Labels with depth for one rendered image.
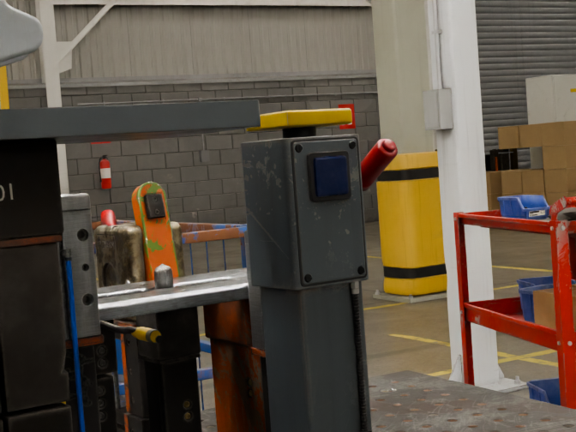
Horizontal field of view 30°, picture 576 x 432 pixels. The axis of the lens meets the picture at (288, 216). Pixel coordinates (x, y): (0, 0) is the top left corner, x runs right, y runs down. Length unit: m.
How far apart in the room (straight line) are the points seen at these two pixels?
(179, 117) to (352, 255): 0.19
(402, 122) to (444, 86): 3.14
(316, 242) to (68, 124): 0.22
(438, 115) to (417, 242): 3.27
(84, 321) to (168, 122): 0.24
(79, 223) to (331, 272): 0.21
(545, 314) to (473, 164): 1.79
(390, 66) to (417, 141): 0.60
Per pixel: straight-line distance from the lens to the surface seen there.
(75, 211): 0.87
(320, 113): 0.80
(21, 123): 0.65
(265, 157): 0.80
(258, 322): 1.04
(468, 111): 4.95
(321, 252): 0.80
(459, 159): 4.91
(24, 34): 0.69
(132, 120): 0.68
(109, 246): 1.32
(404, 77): 8.12
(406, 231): 8.05
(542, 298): 3.28
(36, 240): 0.69
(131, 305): 1.02
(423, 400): 1.86
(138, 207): 1.28
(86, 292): 0.88
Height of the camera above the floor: 1.12
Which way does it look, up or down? 3 degrees down
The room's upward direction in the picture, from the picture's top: 4 degrees counter-clockwise
